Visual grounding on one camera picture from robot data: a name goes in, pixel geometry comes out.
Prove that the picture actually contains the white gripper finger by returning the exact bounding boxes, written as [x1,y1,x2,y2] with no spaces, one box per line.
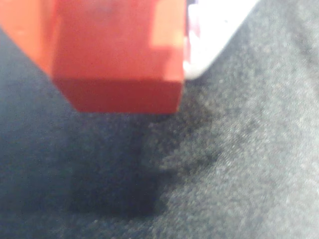
[183,0,260,80]

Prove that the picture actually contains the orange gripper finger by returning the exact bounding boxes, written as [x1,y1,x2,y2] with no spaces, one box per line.
[0,0,55,77]

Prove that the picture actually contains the red cube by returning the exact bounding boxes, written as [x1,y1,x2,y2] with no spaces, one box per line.
[51,0,187,115]

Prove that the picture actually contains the black felt mat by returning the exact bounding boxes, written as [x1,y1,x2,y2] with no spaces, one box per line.
[0,0,319,239]

